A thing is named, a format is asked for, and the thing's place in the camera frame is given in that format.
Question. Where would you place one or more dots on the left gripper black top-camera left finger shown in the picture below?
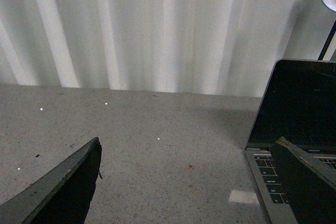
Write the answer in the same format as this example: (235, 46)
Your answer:
(63, 195)

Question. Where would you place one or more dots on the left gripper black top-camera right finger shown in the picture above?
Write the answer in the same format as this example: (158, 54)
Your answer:
(308, 183)

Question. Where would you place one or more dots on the silver laptop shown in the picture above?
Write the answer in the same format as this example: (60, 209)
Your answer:
(298, 105)

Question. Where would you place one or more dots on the white tape patch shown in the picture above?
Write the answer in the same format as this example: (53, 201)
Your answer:
(243, 197)

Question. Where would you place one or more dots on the white curtain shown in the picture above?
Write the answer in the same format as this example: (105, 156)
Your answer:
(201, 46)

